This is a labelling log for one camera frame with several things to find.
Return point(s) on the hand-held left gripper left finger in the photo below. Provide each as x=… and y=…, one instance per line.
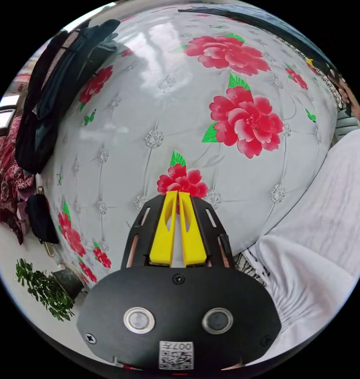
x=163, y=234

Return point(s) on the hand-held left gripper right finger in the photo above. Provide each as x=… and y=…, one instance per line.
x=192, y=237

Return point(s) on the potted green plant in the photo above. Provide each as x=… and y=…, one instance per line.
x=64, y=281

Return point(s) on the bed with floral sheet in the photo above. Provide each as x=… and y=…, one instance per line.
x=168, y=118

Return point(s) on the black bag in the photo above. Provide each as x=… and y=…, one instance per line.
x=41, y=219

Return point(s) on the person's body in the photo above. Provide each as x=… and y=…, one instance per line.
x=316, y=237

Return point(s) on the red patterned curtain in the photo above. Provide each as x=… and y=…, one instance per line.
x=5, y=183

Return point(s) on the pile of clothes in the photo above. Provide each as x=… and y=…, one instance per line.
x=49, y=88

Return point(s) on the window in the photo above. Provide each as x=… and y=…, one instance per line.
x=2, y=120

